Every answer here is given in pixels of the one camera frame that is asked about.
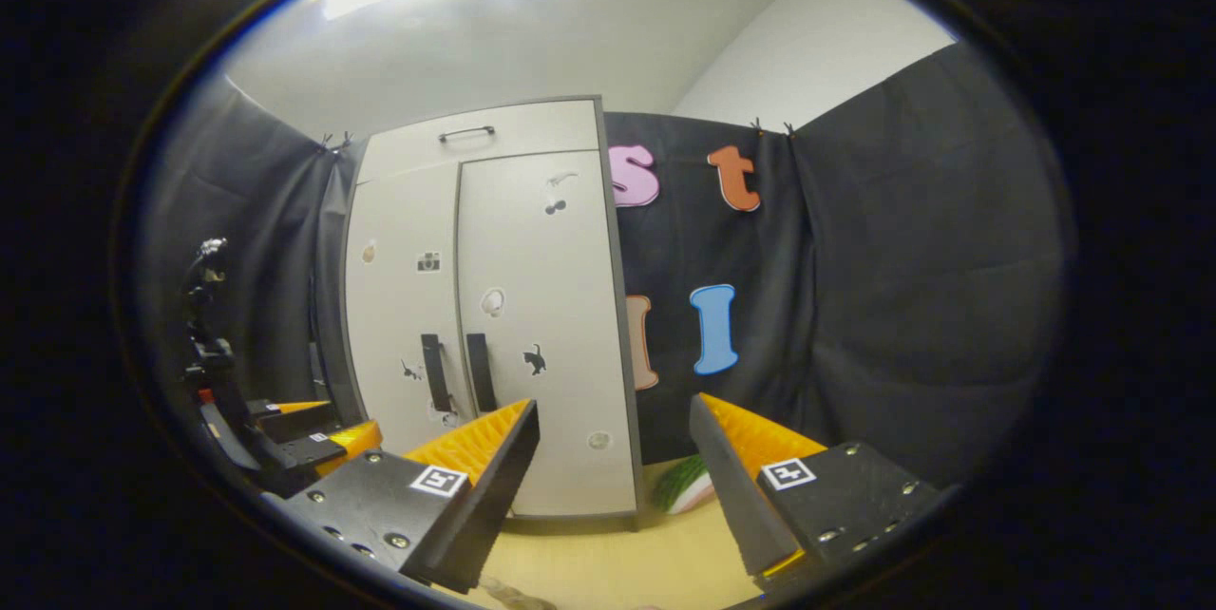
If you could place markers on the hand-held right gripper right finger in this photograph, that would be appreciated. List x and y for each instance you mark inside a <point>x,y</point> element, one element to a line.
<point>736,496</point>

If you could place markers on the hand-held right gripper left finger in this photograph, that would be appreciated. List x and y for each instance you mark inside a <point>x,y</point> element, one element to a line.
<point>480,496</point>

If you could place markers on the white cabinet door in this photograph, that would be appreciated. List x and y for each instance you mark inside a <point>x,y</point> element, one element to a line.
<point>399,306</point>
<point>560,287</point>

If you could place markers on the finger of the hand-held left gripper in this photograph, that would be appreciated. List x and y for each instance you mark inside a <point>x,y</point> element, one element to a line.
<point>294,422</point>
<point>351,447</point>

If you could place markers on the black backdrop cloth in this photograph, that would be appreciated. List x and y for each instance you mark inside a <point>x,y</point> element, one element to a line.
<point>902,258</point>

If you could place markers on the green striped pink toy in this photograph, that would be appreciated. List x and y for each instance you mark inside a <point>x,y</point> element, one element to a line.
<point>684,486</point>

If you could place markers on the white cabinet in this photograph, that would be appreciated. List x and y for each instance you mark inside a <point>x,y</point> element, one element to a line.
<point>622,353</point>

